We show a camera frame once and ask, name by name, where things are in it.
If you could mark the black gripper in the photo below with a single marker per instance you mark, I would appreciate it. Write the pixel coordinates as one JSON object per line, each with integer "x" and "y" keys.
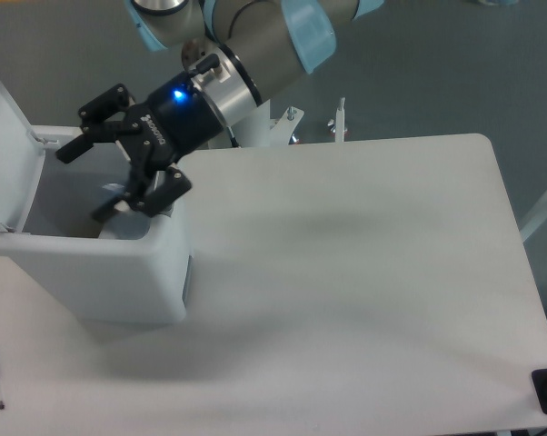
{"x": 171, "y": 123}

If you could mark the white clamp post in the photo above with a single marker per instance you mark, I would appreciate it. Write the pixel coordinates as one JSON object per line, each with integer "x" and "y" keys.
{"x": 337, "y": 126}

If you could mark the white plastic wrapper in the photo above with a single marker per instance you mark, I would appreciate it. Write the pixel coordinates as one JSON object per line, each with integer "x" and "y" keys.
{"x": 125, "y": 226}

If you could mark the white trash can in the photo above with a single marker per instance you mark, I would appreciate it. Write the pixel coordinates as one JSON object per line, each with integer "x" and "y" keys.
{"x": 137, "y": 281}

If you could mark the clear plastic water bottle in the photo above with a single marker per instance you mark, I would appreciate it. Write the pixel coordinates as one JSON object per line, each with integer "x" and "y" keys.
{"x": 110, "y": 191}

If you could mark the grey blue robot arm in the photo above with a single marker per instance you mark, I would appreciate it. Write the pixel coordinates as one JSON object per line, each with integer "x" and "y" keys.
{"x": 260, "y": 47}

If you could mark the white trash can lid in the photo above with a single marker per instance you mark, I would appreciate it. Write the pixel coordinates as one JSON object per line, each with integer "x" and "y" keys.
{"x": 22, "y": 158}

